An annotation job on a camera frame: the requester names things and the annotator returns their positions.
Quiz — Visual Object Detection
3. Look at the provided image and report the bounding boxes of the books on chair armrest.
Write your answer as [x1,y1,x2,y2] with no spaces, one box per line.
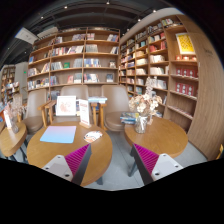
[88,96,107,104]

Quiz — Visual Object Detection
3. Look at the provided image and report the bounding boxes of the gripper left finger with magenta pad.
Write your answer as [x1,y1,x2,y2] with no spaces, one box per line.
[43,144,92,185]

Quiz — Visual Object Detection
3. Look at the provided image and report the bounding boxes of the glass vase with dried flowers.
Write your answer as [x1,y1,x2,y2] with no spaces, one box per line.
[129,77,162,134]

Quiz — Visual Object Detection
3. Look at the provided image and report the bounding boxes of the beige armchair centre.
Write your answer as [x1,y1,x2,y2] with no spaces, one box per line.
[45,85,96,128]

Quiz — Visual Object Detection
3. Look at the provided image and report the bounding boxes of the stack of books on table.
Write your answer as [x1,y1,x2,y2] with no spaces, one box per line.
[120,112,138,124]

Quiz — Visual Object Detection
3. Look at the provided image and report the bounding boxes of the yellow poster on shelf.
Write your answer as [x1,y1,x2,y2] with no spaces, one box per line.
[176,33,195,55]

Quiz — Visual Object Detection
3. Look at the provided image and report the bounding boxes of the beige armchair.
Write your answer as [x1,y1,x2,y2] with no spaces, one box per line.
[22,89,47,134]
[101,85,130,132]
[45,85,96,128]

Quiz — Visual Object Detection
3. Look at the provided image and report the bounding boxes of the white standing sign card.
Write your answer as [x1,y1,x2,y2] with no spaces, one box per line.
[79,99,90,127]

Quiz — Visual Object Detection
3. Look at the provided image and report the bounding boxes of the wooden bookshelf right wall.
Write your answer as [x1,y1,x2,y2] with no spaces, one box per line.
[118,14,201,133]

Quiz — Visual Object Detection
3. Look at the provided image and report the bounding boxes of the round wooden table left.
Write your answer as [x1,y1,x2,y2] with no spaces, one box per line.
[0,122,27,157]

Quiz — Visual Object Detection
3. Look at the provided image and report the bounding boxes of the round coaster with pattern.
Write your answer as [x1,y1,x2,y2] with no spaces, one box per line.
[84,131,103,143]

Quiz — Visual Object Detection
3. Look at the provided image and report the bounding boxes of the large wooden bookshelf back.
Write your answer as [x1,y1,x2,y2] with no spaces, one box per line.
[27,27,120,95]

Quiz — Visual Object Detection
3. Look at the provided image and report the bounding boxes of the round wooden table right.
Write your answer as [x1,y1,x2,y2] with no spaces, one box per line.
[124,117,188,158]

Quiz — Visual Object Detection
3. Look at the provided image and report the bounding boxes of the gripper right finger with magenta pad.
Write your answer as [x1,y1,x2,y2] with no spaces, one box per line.
[130,143,182,185]

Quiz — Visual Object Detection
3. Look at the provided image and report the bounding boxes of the beige armchair right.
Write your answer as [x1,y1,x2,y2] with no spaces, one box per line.
[101,85,130,132]

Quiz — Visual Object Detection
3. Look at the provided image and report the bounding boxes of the small vase on left table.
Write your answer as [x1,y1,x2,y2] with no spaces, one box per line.
[3,94,26,134]

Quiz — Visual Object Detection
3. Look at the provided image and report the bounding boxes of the white framed picture board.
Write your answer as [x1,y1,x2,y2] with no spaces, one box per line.
[56,96,76,116]

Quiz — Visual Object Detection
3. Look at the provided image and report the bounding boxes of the beige armchair left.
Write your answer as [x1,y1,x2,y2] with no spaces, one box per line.
[22,89,47,134]

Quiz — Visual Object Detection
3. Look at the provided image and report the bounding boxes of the light blue mouse pad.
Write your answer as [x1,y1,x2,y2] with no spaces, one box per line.
[40,126,76,144]

